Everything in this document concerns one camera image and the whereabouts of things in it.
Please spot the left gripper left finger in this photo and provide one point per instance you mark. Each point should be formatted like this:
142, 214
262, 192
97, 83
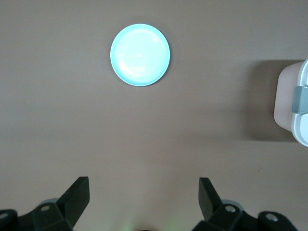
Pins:
69, 204

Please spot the brown table mat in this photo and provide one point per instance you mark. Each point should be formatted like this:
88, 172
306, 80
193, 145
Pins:
72, 120

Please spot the white lidded storage box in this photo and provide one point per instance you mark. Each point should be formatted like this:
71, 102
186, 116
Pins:
284, 108

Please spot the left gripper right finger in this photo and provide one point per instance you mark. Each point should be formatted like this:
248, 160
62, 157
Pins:
216, 211

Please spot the light blue round plate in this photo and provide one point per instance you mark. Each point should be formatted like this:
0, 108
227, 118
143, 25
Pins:
139, 55

